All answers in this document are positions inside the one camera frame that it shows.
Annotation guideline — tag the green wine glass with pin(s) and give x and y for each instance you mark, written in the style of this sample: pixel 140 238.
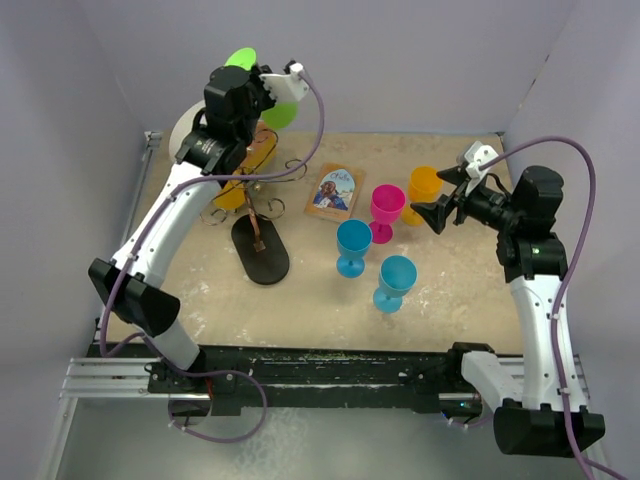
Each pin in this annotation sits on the green wine glass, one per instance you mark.
pixel 283 113

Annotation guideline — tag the orange wine glass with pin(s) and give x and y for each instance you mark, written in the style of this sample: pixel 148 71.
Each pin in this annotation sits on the orange wine glass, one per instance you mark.
pixel 424 187
pixel 231 197

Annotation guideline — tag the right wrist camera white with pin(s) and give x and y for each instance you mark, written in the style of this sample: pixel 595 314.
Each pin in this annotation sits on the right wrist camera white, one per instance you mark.
pixel 472 160

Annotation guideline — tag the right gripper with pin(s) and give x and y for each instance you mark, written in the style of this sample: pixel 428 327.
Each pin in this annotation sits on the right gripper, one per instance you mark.
pixel 436 213

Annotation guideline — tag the orange wine glass front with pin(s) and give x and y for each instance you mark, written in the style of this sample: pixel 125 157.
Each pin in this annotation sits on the orange wine glass front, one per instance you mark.
pixel 231 197

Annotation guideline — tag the orange picture book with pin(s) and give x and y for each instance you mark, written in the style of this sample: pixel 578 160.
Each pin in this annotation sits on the orange picture book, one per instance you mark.
pixel 335 192

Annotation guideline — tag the blue wine glass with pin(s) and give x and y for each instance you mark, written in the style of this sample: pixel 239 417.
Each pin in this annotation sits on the blue wine glass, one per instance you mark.
pixel 354 238
pixel 397 276

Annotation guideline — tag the blue wine glass front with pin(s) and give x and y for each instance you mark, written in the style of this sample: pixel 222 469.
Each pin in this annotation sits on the blue wine glass front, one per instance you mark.
pixel 397 276

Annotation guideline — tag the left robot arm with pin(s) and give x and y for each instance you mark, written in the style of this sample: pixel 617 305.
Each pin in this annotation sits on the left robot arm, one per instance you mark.
pixel 209 157

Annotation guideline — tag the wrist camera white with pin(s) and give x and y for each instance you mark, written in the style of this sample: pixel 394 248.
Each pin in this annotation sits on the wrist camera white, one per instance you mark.
pixel 288 87
pixel 472 160

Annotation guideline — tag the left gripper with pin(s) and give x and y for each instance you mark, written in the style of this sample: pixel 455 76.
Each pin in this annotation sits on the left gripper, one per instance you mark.
pixel 256 81

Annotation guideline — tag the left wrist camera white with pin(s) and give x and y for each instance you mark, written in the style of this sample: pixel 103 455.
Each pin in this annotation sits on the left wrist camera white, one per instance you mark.
pixel 288 87

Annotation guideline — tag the blue wine glass left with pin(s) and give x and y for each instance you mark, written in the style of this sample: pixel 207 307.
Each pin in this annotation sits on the blue wine glass left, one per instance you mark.
pixel 354 238

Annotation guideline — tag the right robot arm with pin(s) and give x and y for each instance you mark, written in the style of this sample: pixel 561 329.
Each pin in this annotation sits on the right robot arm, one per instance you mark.
pixel 546 413

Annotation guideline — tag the metal wine glass rack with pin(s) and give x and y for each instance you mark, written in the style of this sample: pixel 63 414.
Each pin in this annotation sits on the metal wine glass rack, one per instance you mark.
pixel 254 235

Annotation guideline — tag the white cylinder container orange lid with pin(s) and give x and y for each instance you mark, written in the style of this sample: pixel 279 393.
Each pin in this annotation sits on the white cylinder container orange lid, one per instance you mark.
pixel 259 154

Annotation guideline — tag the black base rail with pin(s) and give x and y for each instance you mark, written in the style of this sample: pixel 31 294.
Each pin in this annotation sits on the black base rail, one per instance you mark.
pixel 228 379

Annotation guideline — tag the orange wine glass back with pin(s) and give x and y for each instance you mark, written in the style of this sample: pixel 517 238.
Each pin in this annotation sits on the orange wine glass back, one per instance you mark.
pixel 424 187

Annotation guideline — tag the pink wine glass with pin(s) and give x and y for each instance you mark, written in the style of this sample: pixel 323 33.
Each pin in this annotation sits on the pink wine glass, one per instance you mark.
pixel 387 203

